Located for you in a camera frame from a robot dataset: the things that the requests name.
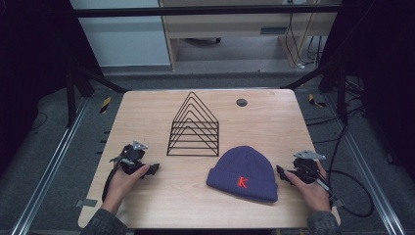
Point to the aluminium floor rail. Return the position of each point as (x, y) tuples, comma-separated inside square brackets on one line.
[(372, 176), (49, 166)]

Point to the person's right hand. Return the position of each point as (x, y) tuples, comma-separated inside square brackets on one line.
[(314, 196)]

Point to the grey tape strip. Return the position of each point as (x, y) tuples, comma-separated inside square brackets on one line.
[(86, 202), (338, 203)]

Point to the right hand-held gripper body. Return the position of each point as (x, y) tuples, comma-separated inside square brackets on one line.
[(306, 169)]

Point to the purple knit beanie hat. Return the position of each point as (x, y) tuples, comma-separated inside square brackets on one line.
[(243, 166)]

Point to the black horizontal bar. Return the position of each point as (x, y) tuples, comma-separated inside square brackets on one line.
[(195, 10)]

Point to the yellow black striped tape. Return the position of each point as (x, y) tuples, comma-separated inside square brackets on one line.
[(105, 105), (313, 100)]

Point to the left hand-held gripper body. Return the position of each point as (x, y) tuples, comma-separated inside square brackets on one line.
[(132, 160)]

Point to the black metal stand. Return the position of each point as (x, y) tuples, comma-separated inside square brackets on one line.
[(341, 94), (70, 98)]

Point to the white cabinet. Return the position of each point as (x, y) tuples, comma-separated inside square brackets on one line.
[(124, 42)]

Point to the person's left hand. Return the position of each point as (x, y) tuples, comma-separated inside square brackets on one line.
[(120, 187)]

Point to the black curtain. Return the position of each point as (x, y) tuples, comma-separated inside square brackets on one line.
[(388, 65), (29, 58)]

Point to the grey round table grommet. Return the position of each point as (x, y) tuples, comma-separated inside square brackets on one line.
[(241, 102)]

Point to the light wooden desk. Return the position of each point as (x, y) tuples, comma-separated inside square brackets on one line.
[(228, 27)]

